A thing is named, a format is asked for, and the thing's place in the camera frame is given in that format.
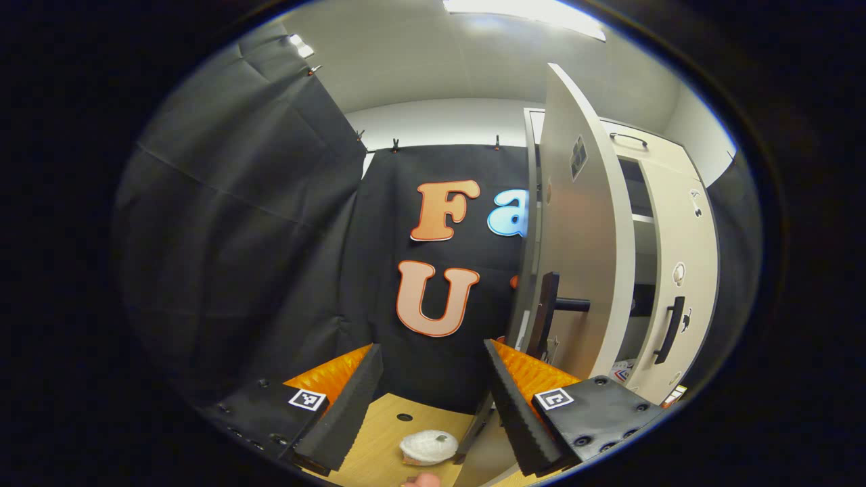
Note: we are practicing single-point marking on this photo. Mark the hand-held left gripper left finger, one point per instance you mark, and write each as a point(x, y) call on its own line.
point(352, 412)

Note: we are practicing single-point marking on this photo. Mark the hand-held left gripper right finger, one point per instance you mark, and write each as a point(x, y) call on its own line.
point(514, 419)

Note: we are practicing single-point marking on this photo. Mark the white shoe cabinet door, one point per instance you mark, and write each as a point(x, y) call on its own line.
point(687, 243)
point(582, 237)

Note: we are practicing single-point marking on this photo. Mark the white shoe cabinet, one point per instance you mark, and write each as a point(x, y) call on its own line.
point(641, 193)

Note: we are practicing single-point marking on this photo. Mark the white cabinet shelf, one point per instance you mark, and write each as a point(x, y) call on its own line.
point(643, 218)

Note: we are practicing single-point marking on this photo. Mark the white cabinet drawer front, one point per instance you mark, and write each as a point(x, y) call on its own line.
point(670, 159)

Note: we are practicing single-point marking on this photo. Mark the white crumpled wad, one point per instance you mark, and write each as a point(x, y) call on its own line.
point(427, 446)

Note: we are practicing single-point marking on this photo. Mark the black backdrop cloth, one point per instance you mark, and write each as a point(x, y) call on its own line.
point(737, 270)
point(223, 223)
point(379, 304)

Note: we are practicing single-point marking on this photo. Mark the small ceiling light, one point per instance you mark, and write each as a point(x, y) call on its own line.
point(302, 46)

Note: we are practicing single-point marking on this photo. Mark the long ceiling light panel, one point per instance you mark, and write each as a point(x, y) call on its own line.
point(528, 10)

